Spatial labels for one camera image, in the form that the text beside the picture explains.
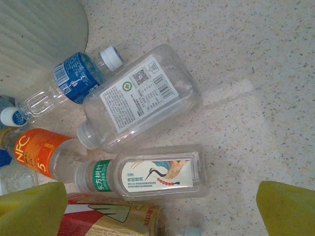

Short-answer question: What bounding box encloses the crushed clear plastic bottle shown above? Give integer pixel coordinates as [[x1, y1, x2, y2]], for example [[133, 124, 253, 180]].
[[0, 147, 39, 196]]

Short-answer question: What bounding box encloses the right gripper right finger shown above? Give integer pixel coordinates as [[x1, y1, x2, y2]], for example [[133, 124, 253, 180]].
[[255, 181, 315, 236]]

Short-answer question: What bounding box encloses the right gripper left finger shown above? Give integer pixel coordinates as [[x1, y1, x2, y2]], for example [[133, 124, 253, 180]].
[[0, 181, 69, 236]]

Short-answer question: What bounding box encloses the small bottle dark blue label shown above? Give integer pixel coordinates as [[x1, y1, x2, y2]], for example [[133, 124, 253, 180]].
[[16, 45, 125, 125]]

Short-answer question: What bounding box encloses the square bottle with crane label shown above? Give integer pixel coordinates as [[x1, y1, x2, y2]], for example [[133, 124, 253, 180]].
[[73, 144, 210, 200]]

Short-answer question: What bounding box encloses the red snack packet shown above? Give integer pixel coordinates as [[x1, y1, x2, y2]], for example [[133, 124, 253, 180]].
[[58, 193, 164, 236]]

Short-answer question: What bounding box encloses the pale ribbed plastic bin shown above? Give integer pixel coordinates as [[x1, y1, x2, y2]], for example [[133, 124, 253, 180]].
[[0, 0, 90, 99]]

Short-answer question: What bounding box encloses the bottle with blue-white logo cap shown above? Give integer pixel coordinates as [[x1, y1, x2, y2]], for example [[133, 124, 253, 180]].
[[0, 95, 28, 128]]

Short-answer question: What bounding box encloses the square clear bottle white label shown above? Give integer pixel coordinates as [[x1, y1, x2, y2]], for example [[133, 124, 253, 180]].
[[76, 44, 204, 154]]

